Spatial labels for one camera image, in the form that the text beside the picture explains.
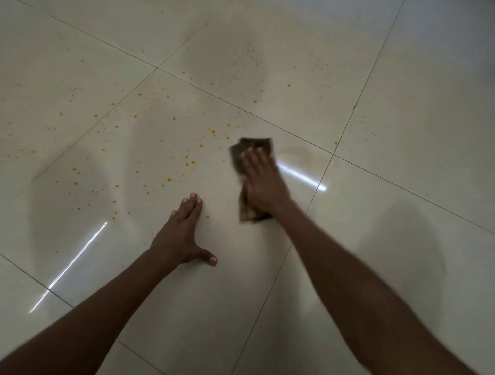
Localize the person's left hand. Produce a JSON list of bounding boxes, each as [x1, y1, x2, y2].
[[149, 192, 218, 272]]

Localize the person's right hand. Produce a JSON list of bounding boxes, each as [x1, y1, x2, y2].
[[238, 147, 292, 218]]

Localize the brown cleaning cloth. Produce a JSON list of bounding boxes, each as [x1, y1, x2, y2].
[[230, 137, 275, 224]]

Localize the person's left forearm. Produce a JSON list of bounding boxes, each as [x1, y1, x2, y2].
[[0, 247, 182, 375]]

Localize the person's right forearm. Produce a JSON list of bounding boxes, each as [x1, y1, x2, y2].
[[267, 199, 479, 375]]

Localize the scatter of orange spill drops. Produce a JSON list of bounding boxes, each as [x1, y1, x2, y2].
[[58, 49, 341, 223]]

